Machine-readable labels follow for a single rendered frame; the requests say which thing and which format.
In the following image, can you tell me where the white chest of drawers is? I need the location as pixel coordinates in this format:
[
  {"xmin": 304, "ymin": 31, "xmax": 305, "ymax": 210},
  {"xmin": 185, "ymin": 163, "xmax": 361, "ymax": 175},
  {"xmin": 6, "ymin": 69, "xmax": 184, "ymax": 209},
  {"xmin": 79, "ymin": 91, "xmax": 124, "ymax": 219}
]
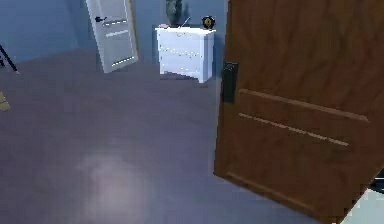
[{"xmin": 154, "ymin": 26, "xmax": 217, "ymax": 84}]

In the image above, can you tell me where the thin white stick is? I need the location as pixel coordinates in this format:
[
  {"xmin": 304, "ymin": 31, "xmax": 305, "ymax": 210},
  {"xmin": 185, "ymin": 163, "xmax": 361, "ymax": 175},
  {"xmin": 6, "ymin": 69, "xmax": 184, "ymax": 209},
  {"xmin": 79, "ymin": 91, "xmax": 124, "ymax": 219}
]
[{"xmin": 177, "ymin": 16, "xmax": 192, "ymax": 30}]

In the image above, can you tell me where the round black and gold clock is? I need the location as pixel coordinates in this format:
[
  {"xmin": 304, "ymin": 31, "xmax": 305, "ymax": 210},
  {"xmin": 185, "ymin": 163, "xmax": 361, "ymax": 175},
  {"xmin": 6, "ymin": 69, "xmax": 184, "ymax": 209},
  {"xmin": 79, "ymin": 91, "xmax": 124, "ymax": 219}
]
[{"xmin": 201, "ymin": 15, "xmax": 216, "ymax": 30}]

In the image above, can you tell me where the grey room door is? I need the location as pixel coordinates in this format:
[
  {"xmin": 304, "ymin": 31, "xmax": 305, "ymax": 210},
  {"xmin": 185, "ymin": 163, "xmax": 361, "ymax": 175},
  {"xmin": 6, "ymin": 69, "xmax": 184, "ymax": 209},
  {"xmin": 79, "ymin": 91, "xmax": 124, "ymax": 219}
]
[{"xmin": 84, "ymin": 0, "xmax": 141, "ymax": 74}]

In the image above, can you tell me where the brown wooden room door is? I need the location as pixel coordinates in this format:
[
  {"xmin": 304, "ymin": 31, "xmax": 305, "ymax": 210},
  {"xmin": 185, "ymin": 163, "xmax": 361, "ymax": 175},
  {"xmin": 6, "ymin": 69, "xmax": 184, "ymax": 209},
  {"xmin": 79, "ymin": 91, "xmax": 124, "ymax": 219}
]
[{"xmin": 213, "ymin": 0, "xmax": 384, "ymax": 224}]

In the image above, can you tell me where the tan flat object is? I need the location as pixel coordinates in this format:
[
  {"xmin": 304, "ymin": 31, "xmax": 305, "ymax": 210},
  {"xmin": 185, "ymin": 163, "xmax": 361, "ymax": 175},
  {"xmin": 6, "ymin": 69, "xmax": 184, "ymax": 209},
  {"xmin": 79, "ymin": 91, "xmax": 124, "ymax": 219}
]
[{"xmin": 0, "ymin": 91, "xmax": 11, "ymax": 112}]

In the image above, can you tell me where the black slanted furniture leg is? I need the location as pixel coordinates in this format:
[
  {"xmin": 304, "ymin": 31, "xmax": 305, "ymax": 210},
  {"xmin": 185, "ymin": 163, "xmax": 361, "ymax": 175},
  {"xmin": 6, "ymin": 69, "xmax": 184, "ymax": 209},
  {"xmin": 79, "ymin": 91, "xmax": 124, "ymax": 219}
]
[{"xmin": 0, "ymin": 44, "xmax": 20, "ymax": 75}]

